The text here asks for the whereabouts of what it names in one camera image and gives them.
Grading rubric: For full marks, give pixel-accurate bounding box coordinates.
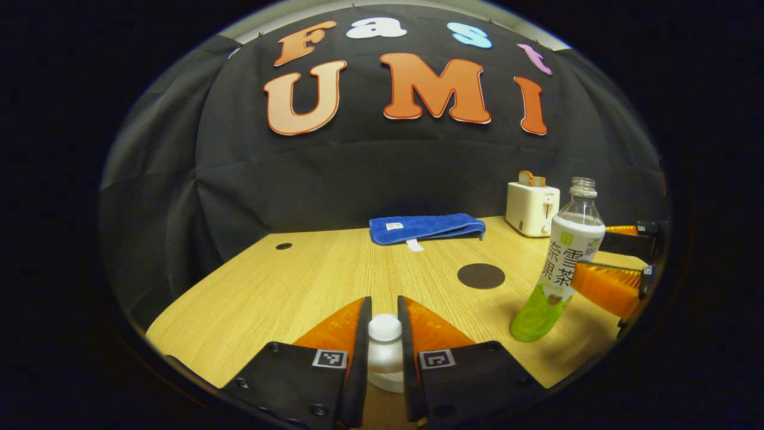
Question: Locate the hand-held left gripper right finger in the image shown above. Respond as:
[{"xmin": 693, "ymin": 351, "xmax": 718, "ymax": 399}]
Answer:
[{"xmin": 397, "ymin": 295, "xmax": 547, "ymax": 426}]

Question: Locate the blue folded towel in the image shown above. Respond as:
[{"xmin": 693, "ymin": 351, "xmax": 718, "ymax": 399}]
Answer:
[{"xmin": 369, "ymin": 213, "xmax": 486, "ymax": 252}]

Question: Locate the green label water bottle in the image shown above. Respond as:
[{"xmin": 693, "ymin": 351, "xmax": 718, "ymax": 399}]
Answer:
[{"xmin": 510, "ymin": 177, "xmax": 606, "ymax": 343}]

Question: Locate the white teacup lid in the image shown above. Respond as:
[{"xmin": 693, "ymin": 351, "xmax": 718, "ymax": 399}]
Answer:
[{"xmin": 366, "ymin": 314, "xmax": 405, "ymax": 394}]

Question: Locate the white toaster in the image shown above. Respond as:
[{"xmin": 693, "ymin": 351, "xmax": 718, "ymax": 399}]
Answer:
[{"xmin": 505, "ymin": 181, "xmax": 560, "ymax": 238}]

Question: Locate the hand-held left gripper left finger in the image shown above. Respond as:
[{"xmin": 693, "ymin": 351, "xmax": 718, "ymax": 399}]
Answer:
[{"xmin": 224, "ymin": 297, "xmax": 372, "ymax": 429}]

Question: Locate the dark round coaster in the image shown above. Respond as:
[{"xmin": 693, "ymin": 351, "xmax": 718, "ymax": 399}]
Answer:
[{"xmin": 457, "ymin": 263, "xmax": 506, "ymax": 290}]

